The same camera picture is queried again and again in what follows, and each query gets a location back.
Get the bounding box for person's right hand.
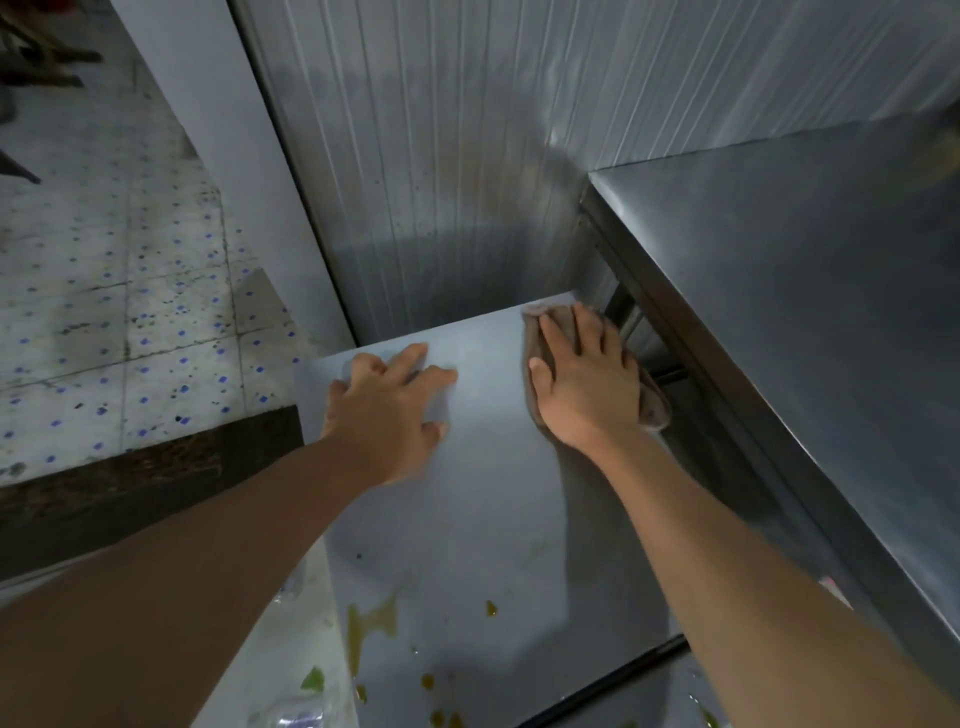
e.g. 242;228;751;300
528;302;643;453

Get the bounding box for person's left hand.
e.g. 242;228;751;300
322;343;459;488

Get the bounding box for brown cleaning cloth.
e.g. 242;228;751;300
521;301;672;434

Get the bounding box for person's left forearm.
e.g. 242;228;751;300
0;439;393;728

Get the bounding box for person's right forearm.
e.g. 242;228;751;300
567;431;960;728

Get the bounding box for tall stainless steel table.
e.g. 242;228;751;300
579;103;960;680

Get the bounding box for clear plastic bag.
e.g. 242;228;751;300
243;556;360;728

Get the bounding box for dark wooden furniture legs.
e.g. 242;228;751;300
0;0;105;90

